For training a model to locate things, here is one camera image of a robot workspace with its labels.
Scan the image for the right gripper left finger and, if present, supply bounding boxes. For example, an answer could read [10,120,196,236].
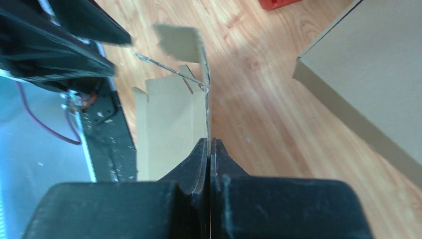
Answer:
[23,138,209,239]

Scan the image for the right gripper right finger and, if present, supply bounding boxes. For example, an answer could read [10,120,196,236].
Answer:
[211,138,373,239]

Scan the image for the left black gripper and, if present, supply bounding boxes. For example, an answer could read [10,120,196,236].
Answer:
[0,0,132,90]

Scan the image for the small cardboard sheet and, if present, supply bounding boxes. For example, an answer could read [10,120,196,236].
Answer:
[134,23,211,181]

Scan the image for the large brown cardboard box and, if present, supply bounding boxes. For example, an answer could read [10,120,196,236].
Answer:
[293,0,422,186]

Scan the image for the red plastic shopping basket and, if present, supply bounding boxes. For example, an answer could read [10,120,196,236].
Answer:
[258,0,300,11]

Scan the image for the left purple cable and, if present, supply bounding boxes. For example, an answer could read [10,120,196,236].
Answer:
[14,81,83,146]

